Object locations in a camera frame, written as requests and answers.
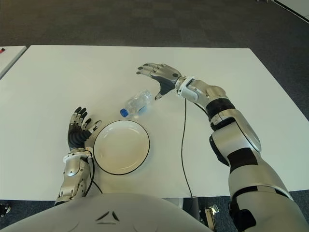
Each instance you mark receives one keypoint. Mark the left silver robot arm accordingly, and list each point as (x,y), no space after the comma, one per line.
(72,169)

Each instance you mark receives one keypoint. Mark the white plate black rim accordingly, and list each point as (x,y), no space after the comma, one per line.
(122,147)

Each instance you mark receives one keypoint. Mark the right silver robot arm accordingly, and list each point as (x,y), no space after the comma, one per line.
(241,135)

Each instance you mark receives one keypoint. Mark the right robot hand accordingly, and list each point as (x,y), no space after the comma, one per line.
(166,75)

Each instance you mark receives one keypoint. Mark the dark table leg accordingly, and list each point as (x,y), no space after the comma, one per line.
(192,207)

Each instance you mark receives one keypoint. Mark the grey robot torso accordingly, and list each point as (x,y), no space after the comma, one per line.
(108,215)

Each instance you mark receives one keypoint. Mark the metal bracket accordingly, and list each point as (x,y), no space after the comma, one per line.
(211,215)

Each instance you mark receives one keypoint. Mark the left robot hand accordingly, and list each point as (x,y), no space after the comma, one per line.
(77,137)

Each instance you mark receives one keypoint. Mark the clear water bottle blue cap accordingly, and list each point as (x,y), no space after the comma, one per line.
(138,101)

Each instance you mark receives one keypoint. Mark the black caster wheel stand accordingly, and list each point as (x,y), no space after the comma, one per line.
(4,209)

